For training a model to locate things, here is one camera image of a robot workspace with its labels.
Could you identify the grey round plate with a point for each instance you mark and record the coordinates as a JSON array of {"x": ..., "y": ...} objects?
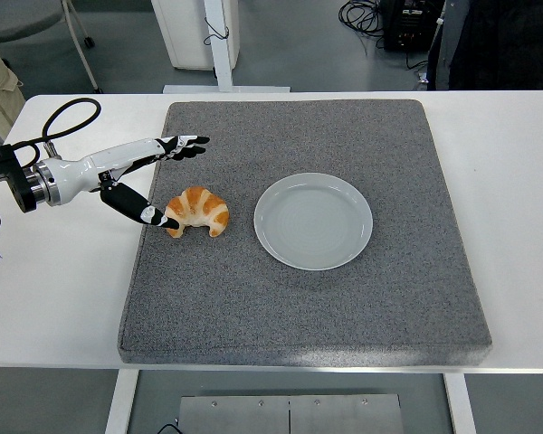
[{"x": 312, "y": 221}]

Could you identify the white table leg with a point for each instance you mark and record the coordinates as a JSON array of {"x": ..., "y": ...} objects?
[
  {"x": 120, "y": 402},
  {"x": 460, "y": 402}
]

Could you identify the black electronics box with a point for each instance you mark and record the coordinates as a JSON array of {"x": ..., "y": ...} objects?
[{"x": 407, "y": 27}]

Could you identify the grey chair with casters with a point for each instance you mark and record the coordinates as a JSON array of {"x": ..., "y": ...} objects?
[{"x": 18, "y": 18}]

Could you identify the grey metal plate with screws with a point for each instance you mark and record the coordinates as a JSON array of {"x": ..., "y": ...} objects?
[{"x": 289, "y": 416}]

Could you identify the grey speckled mat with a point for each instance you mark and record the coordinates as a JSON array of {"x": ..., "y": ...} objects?
[{"x": 298, "y": 307}]

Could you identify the croissant bread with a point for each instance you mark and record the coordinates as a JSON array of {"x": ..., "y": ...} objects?
[{"x": 203, "y": 208}]

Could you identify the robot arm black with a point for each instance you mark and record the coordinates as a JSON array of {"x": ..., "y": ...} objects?
[{"x": 25, "y": 194}]

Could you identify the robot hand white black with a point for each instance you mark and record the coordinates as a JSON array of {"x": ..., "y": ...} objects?
[{"x": 108, "y": 160}]

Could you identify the person in dark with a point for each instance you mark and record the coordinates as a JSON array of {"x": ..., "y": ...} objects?
[{"x": 502, "y": 45}]

